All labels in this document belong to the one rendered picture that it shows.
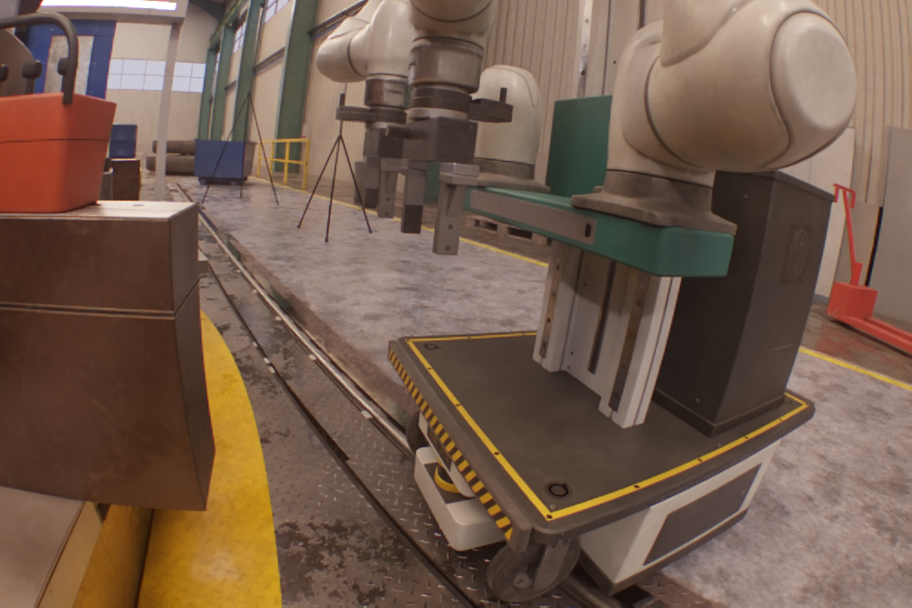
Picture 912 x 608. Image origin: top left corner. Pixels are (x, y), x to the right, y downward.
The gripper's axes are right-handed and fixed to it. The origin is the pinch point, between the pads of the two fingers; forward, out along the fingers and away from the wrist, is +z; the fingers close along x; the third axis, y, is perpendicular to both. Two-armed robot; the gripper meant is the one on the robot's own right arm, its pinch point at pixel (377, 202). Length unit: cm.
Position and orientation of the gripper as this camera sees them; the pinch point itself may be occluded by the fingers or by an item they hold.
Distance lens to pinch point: 83.7
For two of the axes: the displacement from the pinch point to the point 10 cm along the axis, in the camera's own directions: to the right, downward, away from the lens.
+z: -1.1, 9.7, 2.1
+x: -3.8, -2.4, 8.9
